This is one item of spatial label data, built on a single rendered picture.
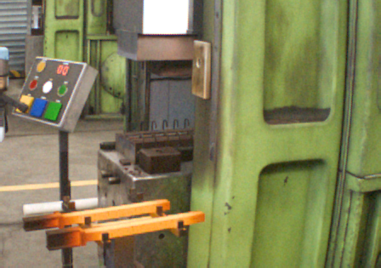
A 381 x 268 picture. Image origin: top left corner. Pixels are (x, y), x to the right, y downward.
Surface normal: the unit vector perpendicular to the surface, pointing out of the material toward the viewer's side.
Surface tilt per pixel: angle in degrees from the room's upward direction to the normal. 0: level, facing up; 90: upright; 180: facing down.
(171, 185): 90
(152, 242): 90
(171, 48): 90
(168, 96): 90
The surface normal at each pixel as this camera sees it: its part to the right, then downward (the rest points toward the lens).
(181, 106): 0.36, 0.25
